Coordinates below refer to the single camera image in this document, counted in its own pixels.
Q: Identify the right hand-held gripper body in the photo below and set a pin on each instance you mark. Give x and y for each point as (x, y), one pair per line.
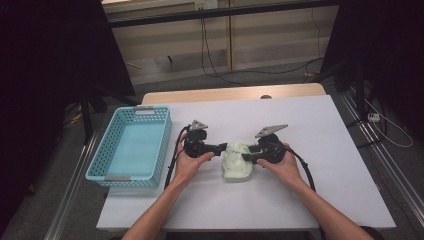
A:
(273, 151)

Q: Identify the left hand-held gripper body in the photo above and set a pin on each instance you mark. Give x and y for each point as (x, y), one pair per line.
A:
(195, 146)

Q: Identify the light green baby shirt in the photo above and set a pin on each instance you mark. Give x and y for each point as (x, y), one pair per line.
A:
(236, 166)

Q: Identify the blue plastic basket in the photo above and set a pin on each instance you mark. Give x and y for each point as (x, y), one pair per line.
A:
(133, 146)

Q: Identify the person's right hand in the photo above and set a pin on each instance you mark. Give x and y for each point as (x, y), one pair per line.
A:
(286, 170)

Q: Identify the person's left hand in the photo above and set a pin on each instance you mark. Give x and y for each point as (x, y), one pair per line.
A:
(186, 168)

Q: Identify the white table cover sheet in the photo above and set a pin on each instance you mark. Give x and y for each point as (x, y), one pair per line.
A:
(233, 113)

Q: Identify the wooden table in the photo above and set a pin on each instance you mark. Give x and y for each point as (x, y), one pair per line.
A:
(233, 92)

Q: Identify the black metal stand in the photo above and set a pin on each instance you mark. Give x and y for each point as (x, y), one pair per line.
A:
(359, 90)

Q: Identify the white power adapter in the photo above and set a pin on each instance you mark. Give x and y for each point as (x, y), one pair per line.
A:
(373, 117)

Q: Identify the black tripod stand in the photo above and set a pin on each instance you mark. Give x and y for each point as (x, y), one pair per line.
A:
(86, 113)

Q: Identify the black metal bar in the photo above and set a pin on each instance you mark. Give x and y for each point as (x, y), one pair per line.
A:
(166, 18)

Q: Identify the narrow black curtain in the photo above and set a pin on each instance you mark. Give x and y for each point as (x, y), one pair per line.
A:
(393, 50)

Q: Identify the wide black curtain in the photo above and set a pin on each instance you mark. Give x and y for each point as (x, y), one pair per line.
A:
(40, 66)

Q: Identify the aluminium floor rail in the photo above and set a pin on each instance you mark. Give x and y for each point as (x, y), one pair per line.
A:
(68, 193)
(386, 160)

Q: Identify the white wall socket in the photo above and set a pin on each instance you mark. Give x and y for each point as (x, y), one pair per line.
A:
(206, 4)

